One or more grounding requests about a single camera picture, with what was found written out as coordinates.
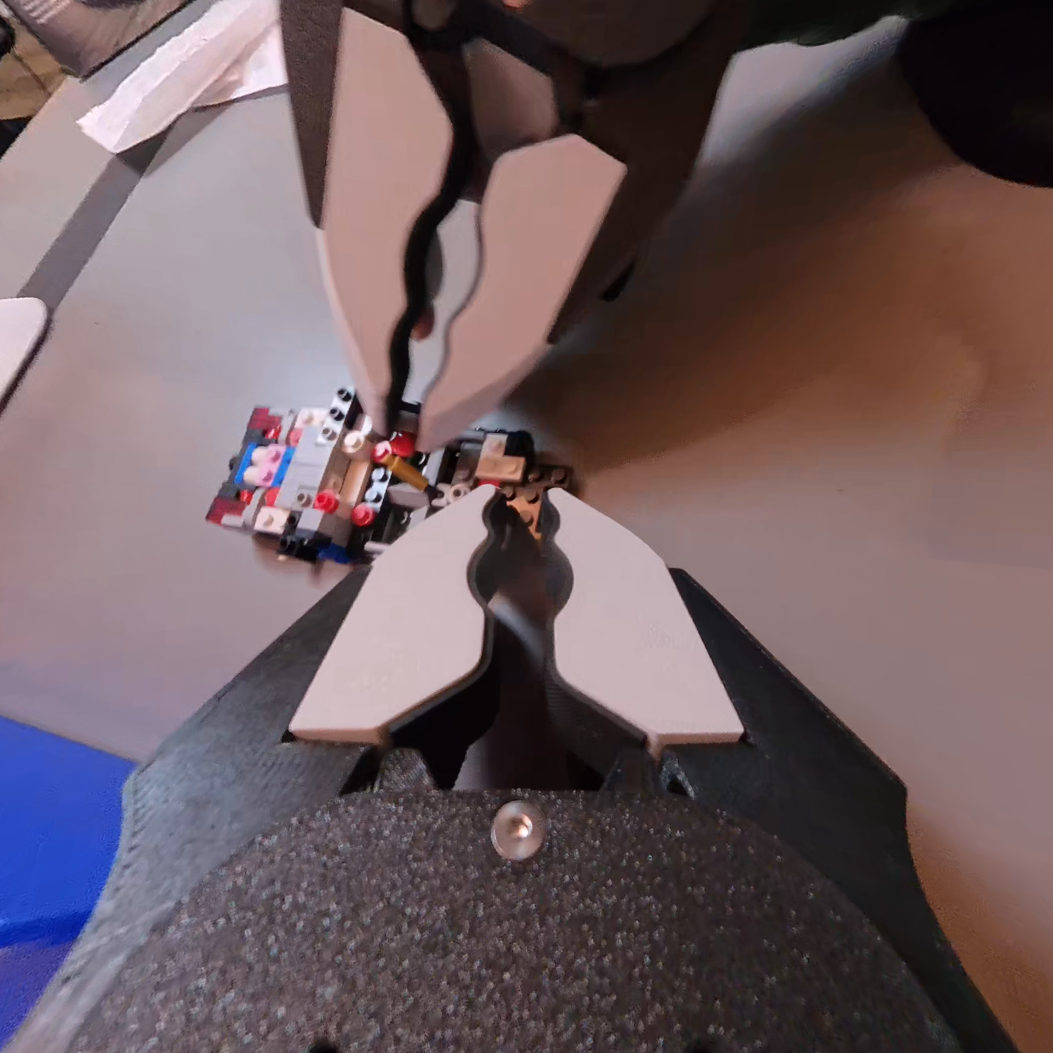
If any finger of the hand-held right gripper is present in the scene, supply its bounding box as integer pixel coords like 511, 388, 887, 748
409, 135, 631, 449
284, 1, 455, 421

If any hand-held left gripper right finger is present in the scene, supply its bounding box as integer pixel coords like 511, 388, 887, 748
537, 489, 746, 758

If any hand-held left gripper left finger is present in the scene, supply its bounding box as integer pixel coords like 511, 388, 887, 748
288, 491, 505, 745

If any brick car model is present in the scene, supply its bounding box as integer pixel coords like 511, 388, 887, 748
206, 387, 577, 564

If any person's right forearm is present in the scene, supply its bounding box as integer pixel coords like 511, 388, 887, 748
724, 1, 1053, 185

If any white numbered paper bag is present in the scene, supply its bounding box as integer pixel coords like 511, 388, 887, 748
75, 1, 294, 154

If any white book stand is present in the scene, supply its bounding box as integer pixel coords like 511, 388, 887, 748
1, 297, 47, 409

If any large blue plastic bin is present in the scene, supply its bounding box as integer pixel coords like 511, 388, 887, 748
1, 711, 141, 988

